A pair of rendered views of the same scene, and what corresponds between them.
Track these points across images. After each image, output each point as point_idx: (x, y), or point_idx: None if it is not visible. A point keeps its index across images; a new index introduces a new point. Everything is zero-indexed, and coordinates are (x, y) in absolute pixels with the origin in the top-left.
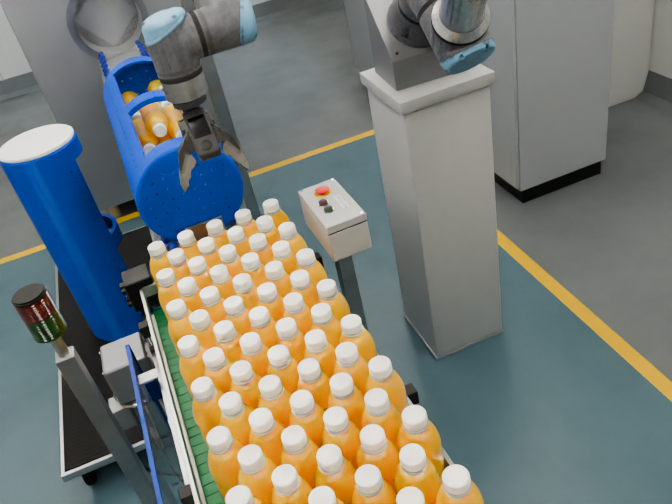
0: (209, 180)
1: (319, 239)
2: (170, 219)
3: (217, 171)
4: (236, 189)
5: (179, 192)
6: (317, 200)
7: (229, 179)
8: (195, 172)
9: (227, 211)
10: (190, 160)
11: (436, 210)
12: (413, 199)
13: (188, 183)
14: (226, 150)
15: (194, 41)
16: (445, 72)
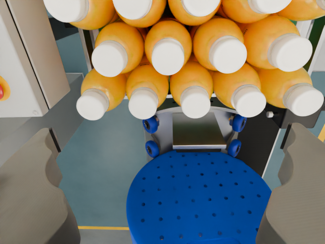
0: (169, 205)
1: (47, 28)
2: (232, 175)
3: (154, 213)
4: (140, 182)
5: (215, 203)
6: (1, 67)
7: (143, 196)
8: (186, 223)
9: (161, 163)
10: (317, 239)
11: (5, 125)
12: (12, 137)
13: (296, 131)
14: (40, 217)
15: None
16: None
